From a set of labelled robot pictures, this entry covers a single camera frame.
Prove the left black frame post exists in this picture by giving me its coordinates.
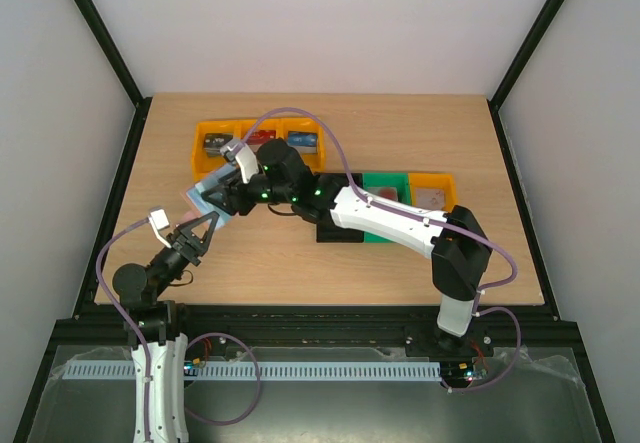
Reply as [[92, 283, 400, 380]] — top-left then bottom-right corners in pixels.
[[52, 0, 151, 109]]

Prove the pink card in bin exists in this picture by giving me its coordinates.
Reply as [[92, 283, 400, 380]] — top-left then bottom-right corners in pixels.
[[415, 188, 446, 210]]

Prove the pink card holder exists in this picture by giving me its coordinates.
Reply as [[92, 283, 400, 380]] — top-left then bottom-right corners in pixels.
[[181, 163, 239, 230]]

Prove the black frame post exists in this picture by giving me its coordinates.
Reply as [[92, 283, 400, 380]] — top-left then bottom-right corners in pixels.
[[52, 0, 151, 109], [489, 0, 566, 114]]

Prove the blue card stack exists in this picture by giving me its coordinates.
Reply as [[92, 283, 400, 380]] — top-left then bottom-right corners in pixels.
[[286, 131, 318, 154]]

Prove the black card stack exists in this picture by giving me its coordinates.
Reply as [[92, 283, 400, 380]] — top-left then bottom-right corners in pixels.
[[202, 133, 234, 158]]

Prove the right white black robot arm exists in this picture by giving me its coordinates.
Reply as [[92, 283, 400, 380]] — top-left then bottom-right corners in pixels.
[[195, 138, 492, 355]]

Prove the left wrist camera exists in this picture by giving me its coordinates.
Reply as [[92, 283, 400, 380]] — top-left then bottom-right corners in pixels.
[[148, 207, 171, 248]]

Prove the black bin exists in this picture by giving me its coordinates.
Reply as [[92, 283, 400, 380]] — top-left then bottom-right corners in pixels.
[[316, 173, 364, 243]]

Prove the yellow bin far right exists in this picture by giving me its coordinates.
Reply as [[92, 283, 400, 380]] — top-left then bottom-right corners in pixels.
[[408, 172, 458, 212]]

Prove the yellow bin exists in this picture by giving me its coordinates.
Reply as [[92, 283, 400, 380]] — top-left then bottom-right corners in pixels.
[[236, 118, 284, 153], [408, 172, 458, 212], [191, 120, 240, 181], [280, 117, 326, 172]]

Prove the white slotted cable duct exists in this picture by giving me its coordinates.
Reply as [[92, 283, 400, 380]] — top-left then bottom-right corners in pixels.
[[62, 360, 441, 382]]

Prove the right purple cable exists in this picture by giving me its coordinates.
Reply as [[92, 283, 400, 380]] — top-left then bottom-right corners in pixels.
[[242, 107, 524, 395]]

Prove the green bin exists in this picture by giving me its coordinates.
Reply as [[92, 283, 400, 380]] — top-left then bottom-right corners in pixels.
[[360, 171, 414, 245]]

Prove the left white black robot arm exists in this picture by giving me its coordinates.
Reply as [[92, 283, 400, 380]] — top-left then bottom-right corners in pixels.
[[108, 209, 219, 442]]

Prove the red white card stack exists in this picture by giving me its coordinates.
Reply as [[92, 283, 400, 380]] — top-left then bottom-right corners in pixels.
[[369, 186, 399, 201]]

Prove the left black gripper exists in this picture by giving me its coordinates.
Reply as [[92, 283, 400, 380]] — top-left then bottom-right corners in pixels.
[[150, 211, 220, 298]]

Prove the yellow bin middle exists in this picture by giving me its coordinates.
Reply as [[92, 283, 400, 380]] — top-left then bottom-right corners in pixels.
[[236, 118, 284, 153]]

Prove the yellow bin left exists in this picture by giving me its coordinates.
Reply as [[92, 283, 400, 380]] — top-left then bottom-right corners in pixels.
[[191, 120, 240, 181]]

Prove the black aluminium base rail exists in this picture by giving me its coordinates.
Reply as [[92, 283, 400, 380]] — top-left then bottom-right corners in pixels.
[[52, 303, 586, 359]]

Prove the right black frame post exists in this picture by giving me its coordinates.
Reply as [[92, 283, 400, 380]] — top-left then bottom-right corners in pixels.
[[489, 0, 566, 114]]

